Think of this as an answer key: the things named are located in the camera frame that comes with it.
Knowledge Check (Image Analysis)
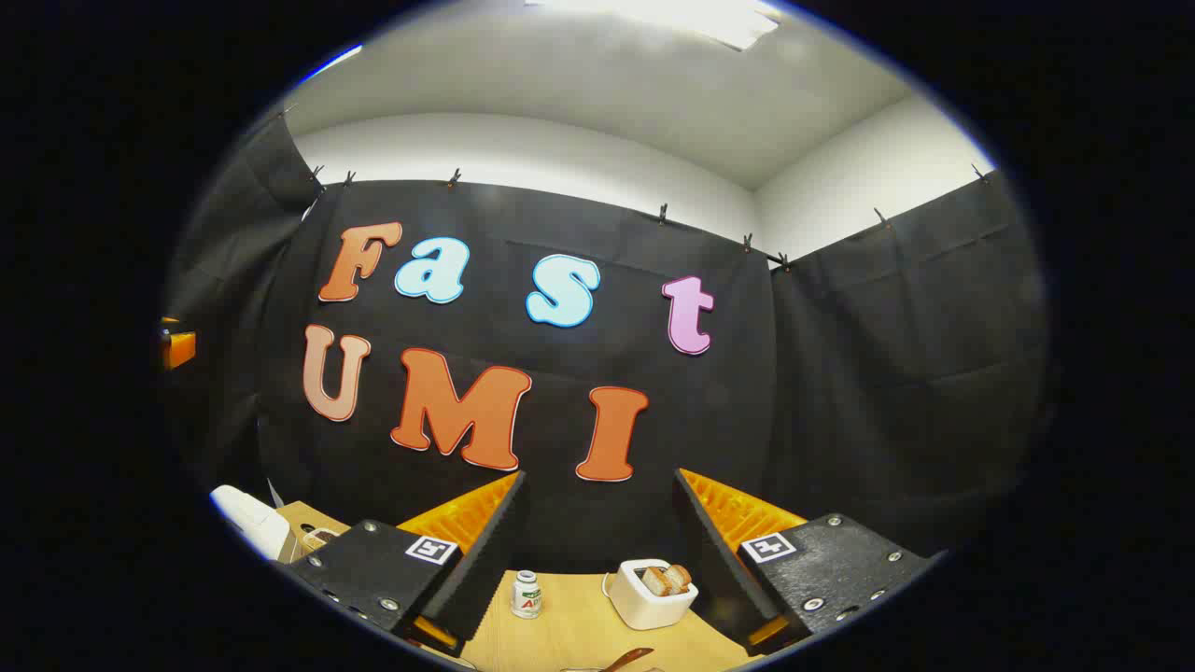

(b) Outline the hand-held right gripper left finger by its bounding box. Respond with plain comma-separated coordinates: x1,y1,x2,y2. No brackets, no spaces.
280,471,528,659

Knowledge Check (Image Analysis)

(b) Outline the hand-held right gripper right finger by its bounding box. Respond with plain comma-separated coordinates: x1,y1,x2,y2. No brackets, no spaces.
674,469,939,654

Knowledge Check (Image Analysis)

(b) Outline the white toaster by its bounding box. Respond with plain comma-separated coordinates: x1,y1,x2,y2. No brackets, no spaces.
607,558,699,631

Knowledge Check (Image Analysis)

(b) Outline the black backdrop cloth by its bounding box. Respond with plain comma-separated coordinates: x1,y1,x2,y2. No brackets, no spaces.
163,112,1051,575

